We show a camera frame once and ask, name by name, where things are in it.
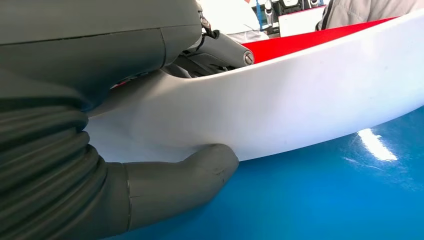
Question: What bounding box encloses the person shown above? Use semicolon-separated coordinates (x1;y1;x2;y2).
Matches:
315;0;424;32

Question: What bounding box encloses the red barrier belt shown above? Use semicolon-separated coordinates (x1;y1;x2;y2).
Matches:
241;17;397;65

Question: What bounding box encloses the white work table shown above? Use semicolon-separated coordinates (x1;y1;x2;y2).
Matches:
278;4;328;38

